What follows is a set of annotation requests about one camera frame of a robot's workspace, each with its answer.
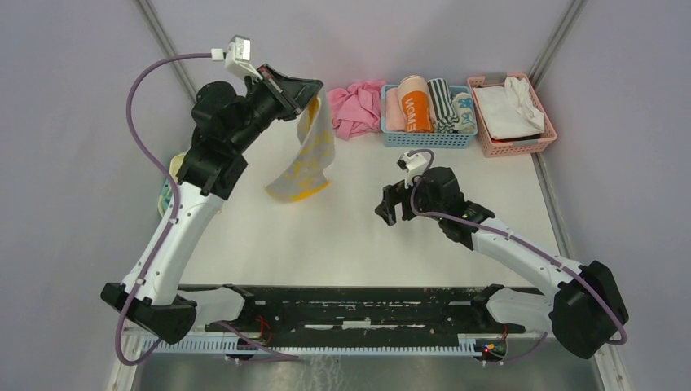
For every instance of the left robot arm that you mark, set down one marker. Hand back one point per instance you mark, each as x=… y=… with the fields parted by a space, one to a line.
x=226 y=124

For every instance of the pink plastic basket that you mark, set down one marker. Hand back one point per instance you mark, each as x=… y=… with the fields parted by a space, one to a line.
x=516 y=146

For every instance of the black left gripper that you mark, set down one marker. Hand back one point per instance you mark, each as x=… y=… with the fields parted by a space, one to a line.
x=291 y=94

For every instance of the blue plastic basket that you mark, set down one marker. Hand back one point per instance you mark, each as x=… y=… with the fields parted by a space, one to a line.
x=421 y=140

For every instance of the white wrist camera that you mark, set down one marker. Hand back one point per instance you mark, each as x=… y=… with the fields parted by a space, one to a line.
x=413 y=165
x=236 y=58

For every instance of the white teal rolled towel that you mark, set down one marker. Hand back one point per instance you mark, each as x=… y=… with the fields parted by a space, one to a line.
x=463 y=104

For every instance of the crumpled pink towel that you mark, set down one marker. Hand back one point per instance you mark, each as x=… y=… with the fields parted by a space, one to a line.
x=356 y=110

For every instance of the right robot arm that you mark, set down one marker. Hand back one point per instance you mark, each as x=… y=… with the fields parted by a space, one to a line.
x=580 y=305

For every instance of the pale pink rolled towel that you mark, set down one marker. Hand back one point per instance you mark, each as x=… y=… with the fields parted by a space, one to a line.
x=394 y=118

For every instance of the black white striped rolled towel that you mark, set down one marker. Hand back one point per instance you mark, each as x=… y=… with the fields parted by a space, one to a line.
x=446 y=117

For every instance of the yellow grey patterned towel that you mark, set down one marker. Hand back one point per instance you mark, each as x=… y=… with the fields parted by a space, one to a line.
x=305 y=175

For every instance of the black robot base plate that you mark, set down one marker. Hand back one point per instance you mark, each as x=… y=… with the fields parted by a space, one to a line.
x=319 y=317

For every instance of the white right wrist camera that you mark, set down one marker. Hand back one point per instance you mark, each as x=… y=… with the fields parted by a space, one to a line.
x=413 y=165

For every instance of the orange rolled towel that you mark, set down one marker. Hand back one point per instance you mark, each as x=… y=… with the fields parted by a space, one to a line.
x=413 y=99

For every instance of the white folded cloth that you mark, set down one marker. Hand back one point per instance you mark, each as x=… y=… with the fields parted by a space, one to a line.
x=508 y=110

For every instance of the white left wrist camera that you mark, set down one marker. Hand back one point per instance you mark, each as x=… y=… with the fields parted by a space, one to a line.
x=236 y=58

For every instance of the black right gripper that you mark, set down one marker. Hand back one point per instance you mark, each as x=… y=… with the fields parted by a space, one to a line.
x=393 y=195

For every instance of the pale yellow teal towel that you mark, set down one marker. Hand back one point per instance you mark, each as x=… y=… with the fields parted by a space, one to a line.
x=166 y=193

